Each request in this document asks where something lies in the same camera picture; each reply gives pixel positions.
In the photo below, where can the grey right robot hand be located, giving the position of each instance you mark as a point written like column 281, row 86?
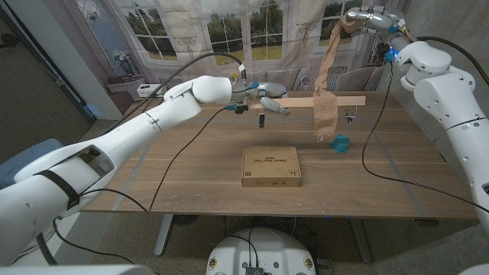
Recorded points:
column 382, row 21

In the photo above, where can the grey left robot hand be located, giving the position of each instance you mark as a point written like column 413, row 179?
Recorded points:
column 269, row 89

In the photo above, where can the long wooden bar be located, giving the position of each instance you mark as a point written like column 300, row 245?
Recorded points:
column 298, row 102

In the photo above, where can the small metal bar bracket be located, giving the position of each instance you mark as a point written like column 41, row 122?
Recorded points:
column 261, row 120
column 349, row 116

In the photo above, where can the tan elastic arm wrap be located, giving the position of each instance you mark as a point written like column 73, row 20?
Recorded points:
column 324, row 114

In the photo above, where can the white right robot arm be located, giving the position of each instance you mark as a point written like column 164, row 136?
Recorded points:
column 447, row 99

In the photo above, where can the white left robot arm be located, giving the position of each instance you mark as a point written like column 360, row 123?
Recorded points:
column 133, row 130

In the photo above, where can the flat cardboard box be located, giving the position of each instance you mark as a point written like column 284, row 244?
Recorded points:
column 271, row 166

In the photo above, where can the blue plastic lid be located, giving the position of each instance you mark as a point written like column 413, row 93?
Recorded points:
column 340, row 144

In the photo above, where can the printed window backdrop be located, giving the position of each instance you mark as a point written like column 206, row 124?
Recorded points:
column 229, row 23

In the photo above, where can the white power strip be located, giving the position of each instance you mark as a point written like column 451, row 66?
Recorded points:
column 147, row 91

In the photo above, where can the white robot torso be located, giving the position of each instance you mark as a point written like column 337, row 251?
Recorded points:
column 263, row 248

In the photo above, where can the grey table leg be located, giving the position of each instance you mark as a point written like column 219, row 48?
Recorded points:
column 164, row 233
column 361, row 237

